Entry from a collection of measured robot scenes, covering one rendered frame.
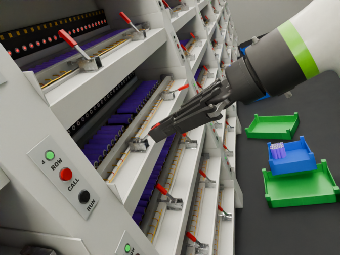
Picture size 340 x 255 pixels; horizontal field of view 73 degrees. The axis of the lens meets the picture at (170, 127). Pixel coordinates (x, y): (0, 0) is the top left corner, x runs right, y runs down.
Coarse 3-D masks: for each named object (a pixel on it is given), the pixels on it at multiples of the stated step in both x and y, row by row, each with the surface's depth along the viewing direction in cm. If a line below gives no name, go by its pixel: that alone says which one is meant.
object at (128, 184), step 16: (144, 80) 93; (160, 80) 91; (176, 80) 88; (176, 96) 76; (160, 112) 67; (80, 128) 59; (160, 144) 58; (128, 160) 50; (144, 160) 49; (128, 176) 46; (144, 176) 48; (128, 192) 42; (128, 208) 41
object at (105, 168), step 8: (168, 80) 85; (160, 88) 78; (152, 96) 73; (160, 96) 76; (152, 104) 69; (144, 112) 64; (136, 120) 60; (144, 120) 62; (128, 128) 58; (136, 128) 59; (144, 128) 59; (128, 136) 54; (120, 144) 52; (128, 144) 54; (112, 152) 50; (120, 152) 51; (104, 160) 47; (112, 160) 48; (104, 168) 45; (112, 168) 48; (104, 176) 45
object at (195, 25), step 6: (168, 0) 139; (174, 0) 138; (192, 18) 141; (198, 18) 140; (186, 24) 144; (192, 24) 143; (198, 24) 142; (204, 24) 150; (180, 30) 146; (186, 30) 146; (192, 30) 145; (198, 30) 144; (210, 48) 148; (204, 54) 151; (210, 54) 150; (204, 60) 153; (210, 60) 152; (222, 78) 159; (228, 108) 167; (234, 108) 175; (240, 126) 180; (240, 132) 176
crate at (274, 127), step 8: (296, 112) 154; (256, 120) 176; (264, 120) 174; (272, 120) 170; (280, 120) 165; (288, 120) 162; (296, 120) 153; (248, 128) 168; (256, 128) 173; (264, 128) 168; (272, 128) 164; (280, 128) 160; (288, 128) 144; (296, 128) 153; (248, 136) 166; (256, 136) 162; (264, 136) 158; (272, 136) 154; (280, 136) 150; (288, 136) 146
